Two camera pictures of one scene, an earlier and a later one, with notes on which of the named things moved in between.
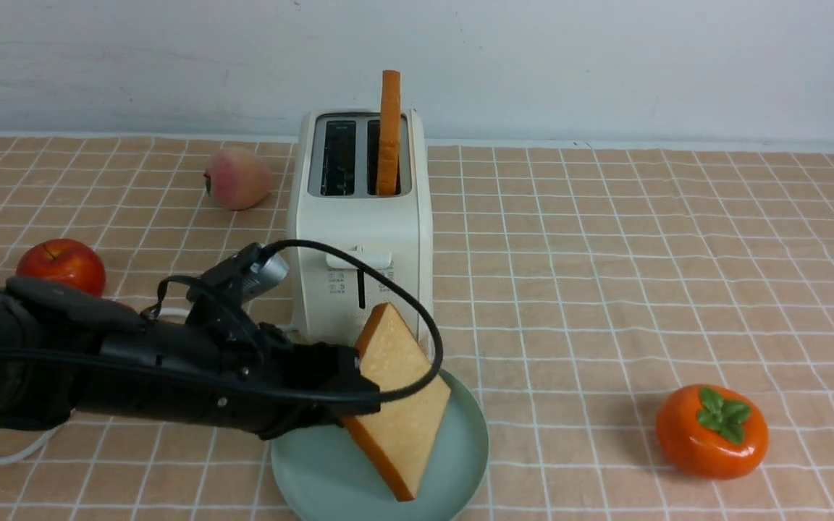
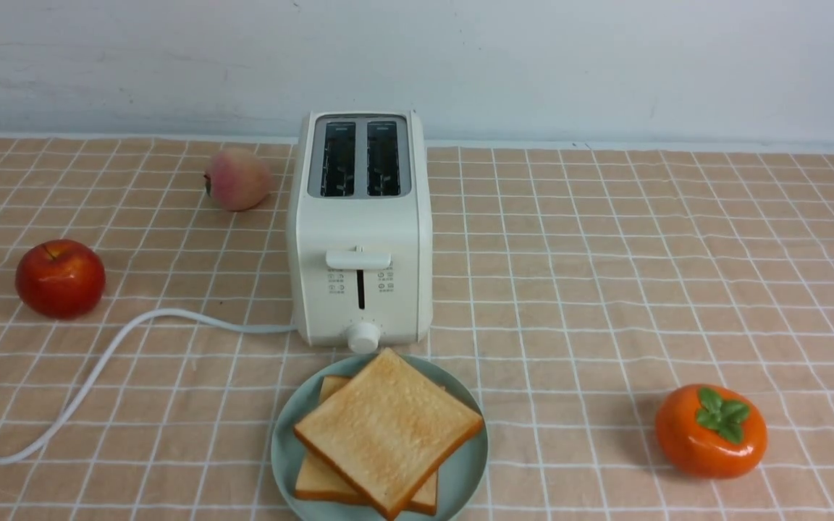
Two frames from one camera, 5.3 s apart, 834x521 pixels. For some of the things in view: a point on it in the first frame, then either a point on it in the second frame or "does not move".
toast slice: (389, 151) → (389, 431)
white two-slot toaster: (334, 163) does not move
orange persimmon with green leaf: (712, 431) does not move
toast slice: (399, 438) → (313, 481)
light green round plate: (326, 475) does not move
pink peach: (238, 179) does not move
